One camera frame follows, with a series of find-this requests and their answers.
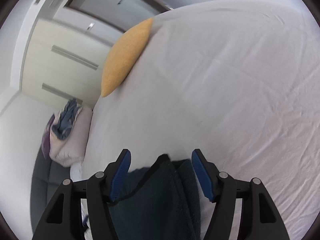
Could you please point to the blue grey blanket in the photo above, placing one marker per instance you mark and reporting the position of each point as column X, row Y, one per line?
column 66, row 122

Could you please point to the grey chair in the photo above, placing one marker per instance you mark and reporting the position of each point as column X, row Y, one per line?
column 42, row 187

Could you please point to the cream wardrobe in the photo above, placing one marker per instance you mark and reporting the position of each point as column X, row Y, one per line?
column 50, row 62

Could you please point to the rolled beige duvet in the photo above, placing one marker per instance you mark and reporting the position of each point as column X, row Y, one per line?
column 77, row 140

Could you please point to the white pillow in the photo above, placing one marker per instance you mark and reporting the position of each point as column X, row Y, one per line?
column 76, row 171

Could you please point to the purple cushion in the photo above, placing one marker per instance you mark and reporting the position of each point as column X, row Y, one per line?
column 46, row 142

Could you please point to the dark green sweater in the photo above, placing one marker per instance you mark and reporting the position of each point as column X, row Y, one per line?
column 155, row 205

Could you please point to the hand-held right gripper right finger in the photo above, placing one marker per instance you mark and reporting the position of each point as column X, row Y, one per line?
column 202, row 177

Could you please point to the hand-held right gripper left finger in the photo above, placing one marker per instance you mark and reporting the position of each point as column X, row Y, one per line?
column 121, row 175

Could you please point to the bed with white sheet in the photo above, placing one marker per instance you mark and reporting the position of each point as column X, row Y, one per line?
column 225, row 92

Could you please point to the yellow cushion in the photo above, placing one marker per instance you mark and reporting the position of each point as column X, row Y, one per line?
column 125, row 57

